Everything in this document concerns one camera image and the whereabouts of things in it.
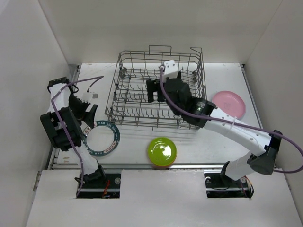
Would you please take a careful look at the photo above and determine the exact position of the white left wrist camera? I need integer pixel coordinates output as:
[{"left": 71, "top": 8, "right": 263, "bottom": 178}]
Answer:
[{"left": 81, "top": 92, "right": 98, "bottom": 104}]

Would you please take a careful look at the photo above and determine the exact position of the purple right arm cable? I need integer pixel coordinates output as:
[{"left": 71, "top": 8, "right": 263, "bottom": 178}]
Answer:
[{"left": 159, "top": 65, "right": 303, "bottom": 198}]

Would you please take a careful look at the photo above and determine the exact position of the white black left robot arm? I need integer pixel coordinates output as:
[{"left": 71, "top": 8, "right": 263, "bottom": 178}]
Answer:
[{"left": 40, "top": 77, "right": 107, "bottom": 188}]

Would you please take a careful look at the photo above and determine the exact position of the grey wire dish rack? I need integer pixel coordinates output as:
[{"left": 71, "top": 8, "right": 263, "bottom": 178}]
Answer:
[{"left": 105, "top": 45, "right": 207, "bottom": 129}]

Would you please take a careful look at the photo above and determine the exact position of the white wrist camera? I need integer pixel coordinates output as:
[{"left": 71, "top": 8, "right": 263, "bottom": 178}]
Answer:
[
  {"left": 81, "top": 92, "right": 98, "bottom": 104},
  {"left": 160, "top": 60, "right": 179, "bottom": 82}
]

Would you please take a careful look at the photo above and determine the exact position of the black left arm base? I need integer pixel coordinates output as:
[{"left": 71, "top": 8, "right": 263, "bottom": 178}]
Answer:
[{"left": 75, "top": 172, "right": 122, "bottom": 199}]

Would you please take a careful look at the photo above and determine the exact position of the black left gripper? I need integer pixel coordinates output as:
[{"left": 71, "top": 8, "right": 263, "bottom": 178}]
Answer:
[{"left": 68, "top": 93, "right": 97, "bottom": 128}]

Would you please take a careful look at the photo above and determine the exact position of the lime green plastic plate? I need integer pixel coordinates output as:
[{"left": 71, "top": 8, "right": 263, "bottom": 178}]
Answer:
[{"left": 147, "top": 137, "right": 178, "bottom": 166}]

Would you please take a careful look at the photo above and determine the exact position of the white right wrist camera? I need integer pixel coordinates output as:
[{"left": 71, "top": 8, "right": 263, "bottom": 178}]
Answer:
[{"left": 160, "top": 60, "right": 179, "bottom": 82}]

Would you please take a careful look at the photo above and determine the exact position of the aluminium table frame rail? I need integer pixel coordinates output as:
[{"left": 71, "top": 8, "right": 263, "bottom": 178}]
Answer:
[{"left": 53, "top": 63, "right": 261, "bottom": 169}]

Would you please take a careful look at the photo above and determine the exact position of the white plate teal rim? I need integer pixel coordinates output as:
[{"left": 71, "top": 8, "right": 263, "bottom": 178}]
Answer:
[{"left": 83, "top": 120, "right": 121, "bottom": 157}]

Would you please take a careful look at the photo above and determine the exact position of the orange plastic plate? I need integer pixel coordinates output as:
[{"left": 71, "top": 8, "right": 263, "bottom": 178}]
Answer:
[{"left": 152, "top": 164, "right": 172, "bottom": 169}]

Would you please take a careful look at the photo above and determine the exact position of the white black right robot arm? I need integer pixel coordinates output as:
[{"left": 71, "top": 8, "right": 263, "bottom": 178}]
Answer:
[{"left": 146, "top": 78, "right": 281, "bottom": 186}]

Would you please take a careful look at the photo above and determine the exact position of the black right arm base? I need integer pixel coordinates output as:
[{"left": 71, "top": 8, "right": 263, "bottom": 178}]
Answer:
[{"left": 204, "top": 173, "right": 255, "bottom": 199}]

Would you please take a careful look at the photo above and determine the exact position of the pink plastic plate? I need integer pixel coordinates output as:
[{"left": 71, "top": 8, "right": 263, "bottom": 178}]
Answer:
[{"left": 212, "top": 91, "right": 246, "bottom": 119}]

